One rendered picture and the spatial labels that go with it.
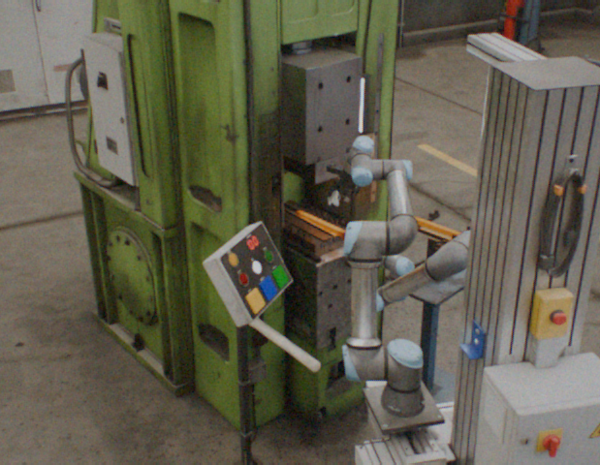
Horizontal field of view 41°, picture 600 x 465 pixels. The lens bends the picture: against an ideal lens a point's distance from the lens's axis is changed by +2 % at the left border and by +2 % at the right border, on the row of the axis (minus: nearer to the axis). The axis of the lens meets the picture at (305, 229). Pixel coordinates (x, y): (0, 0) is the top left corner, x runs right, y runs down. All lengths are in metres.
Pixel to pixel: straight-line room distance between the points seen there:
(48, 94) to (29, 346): 4.14
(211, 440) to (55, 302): 1.63
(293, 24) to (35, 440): 2.27
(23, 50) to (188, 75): 4.98
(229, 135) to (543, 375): 1.55
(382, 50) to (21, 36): 5.23
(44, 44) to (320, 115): 5.40
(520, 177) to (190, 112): 1.78
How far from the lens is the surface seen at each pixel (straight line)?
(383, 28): 3.57
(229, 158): 3.22
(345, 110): 3.31
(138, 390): 4.28
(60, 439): 4.09
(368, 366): 2.66
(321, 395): 3.84
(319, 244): 3.46
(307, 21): 3.27
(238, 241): 3.01
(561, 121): 2.07
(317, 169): 3.30
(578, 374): 2.38
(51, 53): 8.37
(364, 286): 2.62
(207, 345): 3.93
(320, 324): 3.58
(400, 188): 2.80
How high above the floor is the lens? 2.59
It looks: 27 degrees down
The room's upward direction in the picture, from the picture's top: straight up
